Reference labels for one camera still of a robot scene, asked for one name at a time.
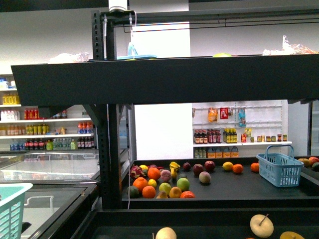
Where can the large orange in pile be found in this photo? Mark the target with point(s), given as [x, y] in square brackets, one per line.
[154, 173]

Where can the lemon on far shelf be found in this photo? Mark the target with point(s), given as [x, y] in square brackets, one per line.
[227, 166]

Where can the dark red apple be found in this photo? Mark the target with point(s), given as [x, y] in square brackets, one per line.
[197, 169]

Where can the small blue basket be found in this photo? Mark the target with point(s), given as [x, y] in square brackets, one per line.
[279, 169]

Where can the orange beside far lemon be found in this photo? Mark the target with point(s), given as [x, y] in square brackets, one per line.
[237, 168]

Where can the orange beside blue basket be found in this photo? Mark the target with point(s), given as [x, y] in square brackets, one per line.
[255, 167]

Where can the white grocery shelf left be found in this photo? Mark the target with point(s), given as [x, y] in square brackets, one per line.
[23, 129]

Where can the large teal shopping basket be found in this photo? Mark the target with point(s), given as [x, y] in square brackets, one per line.
[12, 198]

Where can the peach on far shelf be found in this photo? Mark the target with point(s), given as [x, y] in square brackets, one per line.
[204, 177]

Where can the white grocery shelf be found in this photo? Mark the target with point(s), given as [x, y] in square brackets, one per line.
[23, 129]
[239, 129]

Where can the white grocery shelf right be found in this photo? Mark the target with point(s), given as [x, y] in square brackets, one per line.
[239, 129]

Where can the black upper display shelf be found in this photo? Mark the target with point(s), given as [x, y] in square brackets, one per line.
[173, 80]

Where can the red apple far shelf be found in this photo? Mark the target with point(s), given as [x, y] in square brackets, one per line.
[209, 166]

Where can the white pear with stem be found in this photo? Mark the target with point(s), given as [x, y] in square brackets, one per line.
[261, 226]

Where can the yellow banana bunch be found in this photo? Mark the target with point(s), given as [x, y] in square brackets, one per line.
[174, 168]

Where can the black perforated shelf post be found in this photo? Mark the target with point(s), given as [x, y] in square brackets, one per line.
[104, 47]

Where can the green apple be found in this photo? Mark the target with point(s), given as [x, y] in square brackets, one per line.
[183, 184]

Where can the pale yellow pear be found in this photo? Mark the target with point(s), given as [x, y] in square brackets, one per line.
[166, 233]

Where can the orange at pile front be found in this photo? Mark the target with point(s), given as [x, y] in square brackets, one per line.
[149, 192]

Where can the glass top freezer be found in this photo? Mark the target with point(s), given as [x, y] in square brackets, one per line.
[69, 188]

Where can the pink dragon fruit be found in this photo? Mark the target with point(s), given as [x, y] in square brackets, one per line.
[136, 172]

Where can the yellow apple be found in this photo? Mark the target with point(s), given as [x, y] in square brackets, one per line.
[291, 235]

